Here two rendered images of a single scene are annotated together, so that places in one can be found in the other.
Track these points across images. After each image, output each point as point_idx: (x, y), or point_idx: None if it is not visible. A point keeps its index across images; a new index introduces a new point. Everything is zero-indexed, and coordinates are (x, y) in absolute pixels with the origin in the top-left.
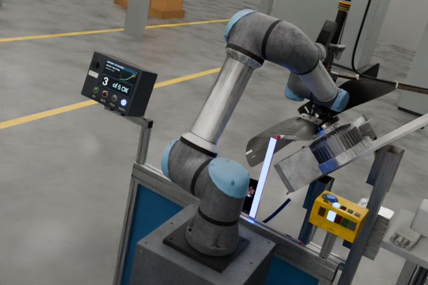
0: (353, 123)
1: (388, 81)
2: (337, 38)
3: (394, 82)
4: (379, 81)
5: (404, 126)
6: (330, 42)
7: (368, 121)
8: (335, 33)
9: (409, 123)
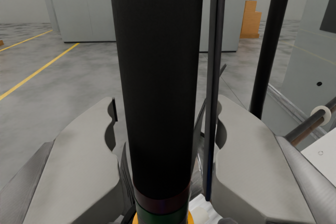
0: (201, 164)
1: (315, 117)
2: (195, 86)
3: (322, 112)
4: (304, 131)
5: (314, 165)
6: (146, 144)
7: (219, 150)
8: (165, 53)
9: (332, 162)
